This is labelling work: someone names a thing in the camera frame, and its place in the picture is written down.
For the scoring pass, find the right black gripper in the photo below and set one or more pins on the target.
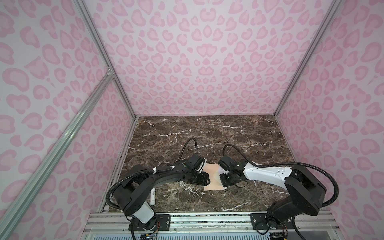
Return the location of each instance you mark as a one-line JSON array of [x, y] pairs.
[[225, 184]]

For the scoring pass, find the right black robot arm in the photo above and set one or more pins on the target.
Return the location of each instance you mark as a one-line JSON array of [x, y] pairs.
[[306, 192]]

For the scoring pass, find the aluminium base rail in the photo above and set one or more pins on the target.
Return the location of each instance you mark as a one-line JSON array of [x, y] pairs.
[[214, 226]]

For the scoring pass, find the aluminium frame diagonal bar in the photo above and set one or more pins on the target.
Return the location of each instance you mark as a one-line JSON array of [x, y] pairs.
[[19, 207]]

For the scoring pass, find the green floral letter paper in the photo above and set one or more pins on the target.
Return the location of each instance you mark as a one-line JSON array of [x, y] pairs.
[[221, 171]]

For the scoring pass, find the right rear aluminium post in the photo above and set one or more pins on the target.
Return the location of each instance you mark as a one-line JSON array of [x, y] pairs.
[[329, 17]]

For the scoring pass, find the left rear aluminium post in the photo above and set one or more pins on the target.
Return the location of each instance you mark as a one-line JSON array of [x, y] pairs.
[[90, 25]]

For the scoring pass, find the aluminium post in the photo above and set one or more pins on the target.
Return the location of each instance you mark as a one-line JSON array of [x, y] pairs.
[[329, 17], [90, 25]]

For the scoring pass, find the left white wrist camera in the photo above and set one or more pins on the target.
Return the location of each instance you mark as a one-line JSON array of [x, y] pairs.
[[201, 167]]

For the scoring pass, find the pink envelope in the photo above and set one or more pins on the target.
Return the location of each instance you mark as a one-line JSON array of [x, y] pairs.
[[216, 184]]

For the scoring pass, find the white glue stick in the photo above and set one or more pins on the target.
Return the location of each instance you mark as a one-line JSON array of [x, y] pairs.
[[153, 197]]

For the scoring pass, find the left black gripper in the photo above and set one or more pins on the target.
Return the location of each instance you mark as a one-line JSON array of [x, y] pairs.
[[204, 179]]

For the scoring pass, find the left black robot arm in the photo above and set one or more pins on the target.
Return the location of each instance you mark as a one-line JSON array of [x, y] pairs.
[[130, 194]]

